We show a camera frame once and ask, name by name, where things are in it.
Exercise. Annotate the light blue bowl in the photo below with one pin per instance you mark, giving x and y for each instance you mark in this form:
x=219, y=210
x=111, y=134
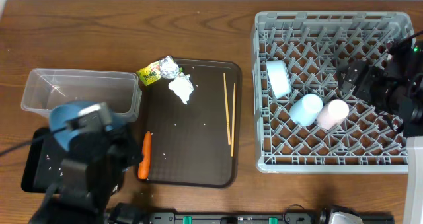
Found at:
x=279, y=78

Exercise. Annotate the dark blue plate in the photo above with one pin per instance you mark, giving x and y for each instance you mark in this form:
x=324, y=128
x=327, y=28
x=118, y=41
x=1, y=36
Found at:
x=61, y=114

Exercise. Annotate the pink plastic cup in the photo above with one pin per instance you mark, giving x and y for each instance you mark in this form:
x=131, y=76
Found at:
x=333, y=113

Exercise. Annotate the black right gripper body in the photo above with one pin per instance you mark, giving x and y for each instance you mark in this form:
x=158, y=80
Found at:
x=371, y=84

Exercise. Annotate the light blue plastic cup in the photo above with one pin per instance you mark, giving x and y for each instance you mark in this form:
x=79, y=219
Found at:
x=305, y=111

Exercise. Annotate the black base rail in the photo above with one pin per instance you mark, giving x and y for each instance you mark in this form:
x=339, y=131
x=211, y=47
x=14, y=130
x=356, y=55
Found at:
x=294, y=214

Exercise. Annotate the grey dishwasher rack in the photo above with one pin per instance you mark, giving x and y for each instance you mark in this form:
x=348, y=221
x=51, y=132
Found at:
x=313, y=45

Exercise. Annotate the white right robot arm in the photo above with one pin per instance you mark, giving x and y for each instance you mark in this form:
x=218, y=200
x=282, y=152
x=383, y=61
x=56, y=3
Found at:
x=396, y=90

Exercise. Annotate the clear plastic bin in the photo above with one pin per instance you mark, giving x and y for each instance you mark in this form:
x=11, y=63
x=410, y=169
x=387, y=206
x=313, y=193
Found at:
x=47, y=88

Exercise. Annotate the yellow foil snack wrapper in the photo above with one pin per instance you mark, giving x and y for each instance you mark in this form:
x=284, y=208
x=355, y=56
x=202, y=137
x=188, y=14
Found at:
x=166, y=68

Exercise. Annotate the black waste tray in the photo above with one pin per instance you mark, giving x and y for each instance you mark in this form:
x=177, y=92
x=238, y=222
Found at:
x=36, y=164

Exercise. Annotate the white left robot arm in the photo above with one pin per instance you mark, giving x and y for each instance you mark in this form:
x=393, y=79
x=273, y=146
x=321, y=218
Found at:
x=76, y=208

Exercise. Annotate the brown serving tray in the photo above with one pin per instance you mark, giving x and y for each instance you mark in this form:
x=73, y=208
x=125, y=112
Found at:
x=189, y=144

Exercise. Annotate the orange carrot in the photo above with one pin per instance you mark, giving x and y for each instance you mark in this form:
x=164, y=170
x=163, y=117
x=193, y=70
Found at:
x=144, y=166

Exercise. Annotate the crumpled white napkin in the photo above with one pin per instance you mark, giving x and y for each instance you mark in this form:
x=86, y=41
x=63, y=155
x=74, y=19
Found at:
x=182, y=87

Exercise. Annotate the wooden chopstick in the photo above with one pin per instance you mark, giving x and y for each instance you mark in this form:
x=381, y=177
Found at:
x=233, y=120
x=226, y=109

